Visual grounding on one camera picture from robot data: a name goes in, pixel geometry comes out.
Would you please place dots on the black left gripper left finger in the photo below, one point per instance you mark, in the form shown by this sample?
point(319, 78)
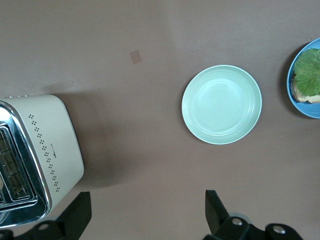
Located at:
point(75, 217)

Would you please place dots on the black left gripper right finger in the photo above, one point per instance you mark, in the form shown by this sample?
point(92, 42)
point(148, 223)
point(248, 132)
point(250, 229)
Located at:
point(217, 217)

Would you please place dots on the brown bread slice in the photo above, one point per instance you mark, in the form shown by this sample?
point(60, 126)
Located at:
point(303, 98)

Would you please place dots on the green lettuce leaf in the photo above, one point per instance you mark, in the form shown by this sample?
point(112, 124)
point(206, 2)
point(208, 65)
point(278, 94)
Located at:
point(308, 72)

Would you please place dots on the light green round plate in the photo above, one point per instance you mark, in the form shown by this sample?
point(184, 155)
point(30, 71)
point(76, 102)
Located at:
point(222, 105)

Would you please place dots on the blue round plate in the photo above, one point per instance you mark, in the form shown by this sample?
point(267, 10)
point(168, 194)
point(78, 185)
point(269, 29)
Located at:
point(305, 110)

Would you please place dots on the cream and chrome toaster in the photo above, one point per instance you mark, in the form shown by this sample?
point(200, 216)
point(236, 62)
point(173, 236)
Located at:
point(57, 140)

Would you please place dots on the small brown tape patch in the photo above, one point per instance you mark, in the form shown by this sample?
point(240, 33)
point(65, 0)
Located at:
point(135, 56)

